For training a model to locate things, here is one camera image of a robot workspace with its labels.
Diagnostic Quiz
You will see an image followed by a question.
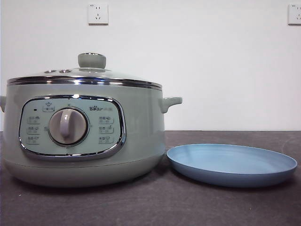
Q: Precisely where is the glass lid with green knob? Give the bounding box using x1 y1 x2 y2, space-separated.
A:
6 52 163 87

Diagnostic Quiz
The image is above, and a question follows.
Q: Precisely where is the pale green electric steamer pot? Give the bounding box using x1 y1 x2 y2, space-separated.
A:
0 81 183 188

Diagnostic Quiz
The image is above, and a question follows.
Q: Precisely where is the blue plate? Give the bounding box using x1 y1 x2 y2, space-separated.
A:
166 143 298 188

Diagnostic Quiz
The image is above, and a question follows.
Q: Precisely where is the white wall socket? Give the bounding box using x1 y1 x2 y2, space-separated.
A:
288 4 301 26
88 3 110 26

